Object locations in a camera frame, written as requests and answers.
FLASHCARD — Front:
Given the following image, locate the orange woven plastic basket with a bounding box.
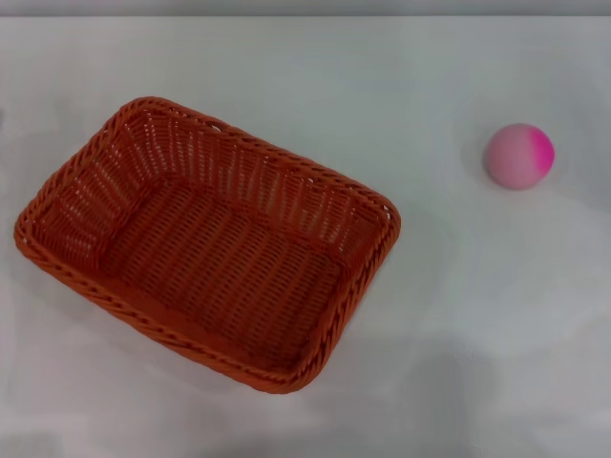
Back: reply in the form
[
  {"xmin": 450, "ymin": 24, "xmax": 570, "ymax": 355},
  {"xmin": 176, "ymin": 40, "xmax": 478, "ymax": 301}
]
[{"xmin": 12, "ymin": 95, "xmax": 402, "ymax": 396}]

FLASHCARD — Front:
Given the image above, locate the pink peach toy ball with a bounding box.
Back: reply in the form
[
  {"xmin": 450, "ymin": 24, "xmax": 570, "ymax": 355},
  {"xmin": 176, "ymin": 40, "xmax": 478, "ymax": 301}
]
[{"xmin": 485, "ymin": 122, "xmax": 557, "ymax": 192}]

